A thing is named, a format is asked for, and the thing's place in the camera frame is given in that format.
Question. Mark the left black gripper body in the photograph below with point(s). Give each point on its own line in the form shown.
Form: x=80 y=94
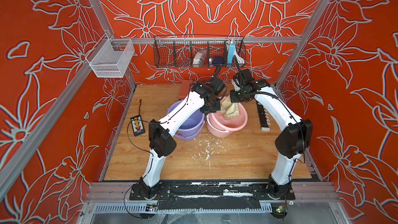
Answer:
x=215 y=107

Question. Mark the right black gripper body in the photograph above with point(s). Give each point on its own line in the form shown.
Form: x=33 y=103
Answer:
x=239 y=96

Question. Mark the yellow stained cloth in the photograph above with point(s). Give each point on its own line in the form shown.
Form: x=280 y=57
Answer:
x=229 y=109

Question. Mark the pink plastic bucket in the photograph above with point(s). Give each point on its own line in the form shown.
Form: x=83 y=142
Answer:
x=221 y=128

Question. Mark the purple plastic bucket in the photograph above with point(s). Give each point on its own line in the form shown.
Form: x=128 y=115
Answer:
x=189 y=124

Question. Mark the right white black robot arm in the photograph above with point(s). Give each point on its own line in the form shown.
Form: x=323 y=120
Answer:
x=295 y=136

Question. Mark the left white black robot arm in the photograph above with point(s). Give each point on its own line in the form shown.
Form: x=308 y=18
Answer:
x=161 y=145

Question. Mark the dark blue round object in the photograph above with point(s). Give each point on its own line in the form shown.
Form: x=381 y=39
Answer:
x=218 y=61

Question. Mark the light blue box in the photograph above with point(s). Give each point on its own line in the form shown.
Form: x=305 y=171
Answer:
x=231 y=50

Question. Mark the clear plastic bottle in basket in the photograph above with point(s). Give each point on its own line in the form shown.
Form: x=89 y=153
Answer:
x=199 y=59

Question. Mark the small black yellow card device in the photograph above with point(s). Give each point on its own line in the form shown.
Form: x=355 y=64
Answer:
x=137 y=125

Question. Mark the black white handled brush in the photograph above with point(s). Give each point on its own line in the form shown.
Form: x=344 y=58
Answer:
x=263 y=117

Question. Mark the black wire wall basket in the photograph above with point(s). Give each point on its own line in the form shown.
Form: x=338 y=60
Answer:
x=178 y=51

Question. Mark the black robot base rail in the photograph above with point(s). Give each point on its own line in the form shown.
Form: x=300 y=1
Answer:
x=210 y=195

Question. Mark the white wire mesh basket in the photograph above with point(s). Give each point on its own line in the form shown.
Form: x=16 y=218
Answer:
x=111 y=58

